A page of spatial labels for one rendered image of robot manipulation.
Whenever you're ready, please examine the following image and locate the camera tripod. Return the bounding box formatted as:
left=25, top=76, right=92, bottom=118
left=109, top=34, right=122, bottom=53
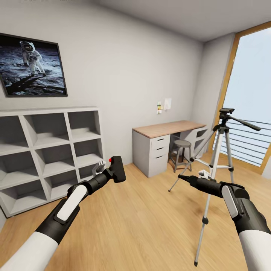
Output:
left=180, top=108, right=262, bottom=266

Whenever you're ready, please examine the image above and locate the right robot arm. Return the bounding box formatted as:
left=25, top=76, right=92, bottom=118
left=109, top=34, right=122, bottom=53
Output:
left=178, top=170, right=271, bottom=271

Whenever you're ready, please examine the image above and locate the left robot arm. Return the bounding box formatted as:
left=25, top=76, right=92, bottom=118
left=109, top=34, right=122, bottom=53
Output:
left=0, top=160, right=115, bottom=271

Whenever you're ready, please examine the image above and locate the digital camera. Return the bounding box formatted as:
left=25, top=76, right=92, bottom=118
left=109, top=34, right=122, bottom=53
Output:
left=108, top=156, right=126, bottom=183

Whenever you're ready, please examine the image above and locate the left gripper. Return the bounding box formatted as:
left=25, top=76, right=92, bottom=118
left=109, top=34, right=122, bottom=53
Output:
left=92, top=168, right=115, bottom=189

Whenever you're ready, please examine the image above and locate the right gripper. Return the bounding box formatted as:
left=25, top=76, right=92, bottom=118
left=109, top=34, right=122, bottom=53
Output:
left=178, top=175, right=213, bottom=194

